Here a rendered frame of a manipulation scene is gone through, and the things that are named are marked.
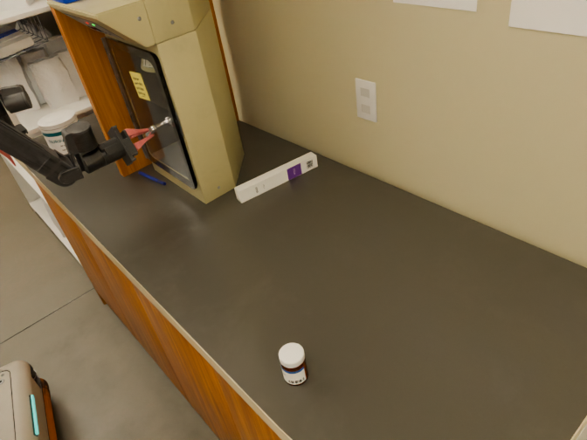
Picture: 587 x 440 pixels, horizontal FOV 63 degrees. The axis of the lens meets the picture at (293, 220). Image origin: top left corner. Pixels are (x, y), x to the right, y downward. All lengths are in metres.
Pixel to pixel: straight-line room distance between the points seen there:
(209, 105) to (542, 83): 0.80
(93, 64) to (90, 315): 1.48
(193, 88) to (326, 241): 0.52
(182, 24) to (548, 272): 1.01
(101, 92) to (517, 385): 1.34
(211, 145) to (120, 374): 1.31
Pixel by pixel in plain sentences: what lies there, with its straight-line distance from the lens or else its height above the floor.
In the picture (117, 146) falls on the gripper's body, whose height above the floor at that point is 1.19.
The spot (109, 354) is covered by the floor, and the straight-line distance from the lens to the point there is 2.48.
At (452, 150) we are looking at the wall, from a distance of 1.26.
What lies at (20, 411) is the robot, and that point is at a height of 0.28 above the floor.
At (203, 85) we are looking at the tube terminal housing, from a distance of 1.33.
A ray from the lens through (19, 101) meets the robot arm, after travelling 1.60.
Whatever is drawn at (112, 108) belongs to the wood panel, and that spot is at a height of 1.17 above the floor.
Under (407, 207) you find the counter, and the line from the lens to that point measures 1.32.
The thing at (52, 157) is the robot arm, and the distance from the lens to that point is 1.29.
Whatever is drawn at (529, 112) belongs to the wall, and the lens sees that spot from 1.12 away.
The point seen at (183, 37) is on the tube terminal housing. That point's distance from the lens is 1.28.
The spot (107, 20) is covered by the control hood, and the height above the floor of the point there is 1.49.
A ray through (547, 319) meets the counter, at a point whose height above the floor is 0.94.
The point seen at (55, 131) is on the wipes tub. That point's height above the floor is 1.06.
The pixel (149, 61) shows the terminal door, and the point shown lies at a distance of 1.29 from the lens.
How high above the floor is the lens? 1.73
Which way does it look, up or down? 37 degrees down
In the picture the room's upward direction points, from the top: 10 degrees counter-clockwise
